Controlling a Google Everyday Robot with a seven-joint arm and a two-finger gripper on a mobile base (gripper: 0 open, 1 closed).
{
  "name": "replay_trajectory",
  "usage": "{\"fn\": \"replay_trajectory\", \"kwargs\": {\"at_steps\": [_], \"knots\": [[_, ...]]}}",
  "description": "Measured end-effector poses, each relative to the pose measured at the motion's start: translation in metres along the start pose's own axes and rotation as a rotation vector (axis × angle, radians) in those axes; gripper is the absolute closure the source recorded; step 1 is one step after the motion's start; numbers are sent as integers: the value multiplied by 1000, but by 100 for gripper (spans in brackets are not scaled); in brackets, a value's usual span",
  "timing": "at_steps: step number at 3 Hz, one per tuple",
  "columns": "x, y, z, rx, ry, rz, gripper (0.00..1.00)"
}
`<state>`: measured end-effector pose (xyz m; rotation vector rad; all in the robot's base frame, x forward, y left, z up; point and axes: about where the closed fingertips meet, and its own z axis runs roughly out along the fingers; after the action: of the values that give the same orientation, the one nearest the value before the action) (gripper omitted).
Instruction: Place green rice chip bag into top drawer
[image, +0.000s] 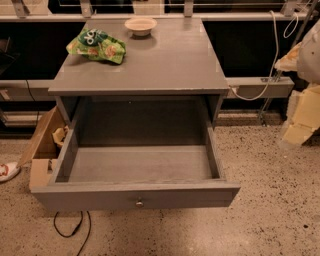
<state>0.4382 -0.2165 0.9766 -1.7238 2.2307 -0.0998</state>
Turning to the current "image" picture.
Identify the black floor cable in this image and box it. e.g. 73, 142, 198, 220
53, 210, 92, 256

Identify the crumpled yellow paper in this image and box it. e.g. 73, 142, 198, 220
52, 126, 69, 149

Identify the brown cardboard box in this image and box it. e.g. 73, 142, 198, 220
18, 107, 68, 189

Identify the white hanging cable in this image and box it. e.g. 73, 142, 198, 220
229, 9, 300, 102

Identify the grey open top drawer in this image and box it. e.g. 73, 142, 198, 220
30, 96, 242, 212

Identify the grey wall ledge rail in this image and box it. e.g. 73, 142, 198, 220
0, 76, 294, 102

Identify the metal drawer knob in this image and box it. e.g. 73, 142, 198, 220
135, 198, 144, 208

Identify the white red shoe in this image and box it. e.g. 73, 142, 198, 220
0, 162, 20, 182

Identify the green rice chip bag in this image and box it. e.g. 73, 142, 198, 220
66, 28, 126, 64

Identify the white paper bowl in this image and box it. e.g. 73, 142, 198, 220
125, 17, 157, 36

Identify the grey cabinet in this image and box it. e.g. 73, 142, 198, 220
49, 19, 228, 129

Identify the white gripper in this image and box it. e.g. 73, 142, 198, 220
275, 20, 320, 148

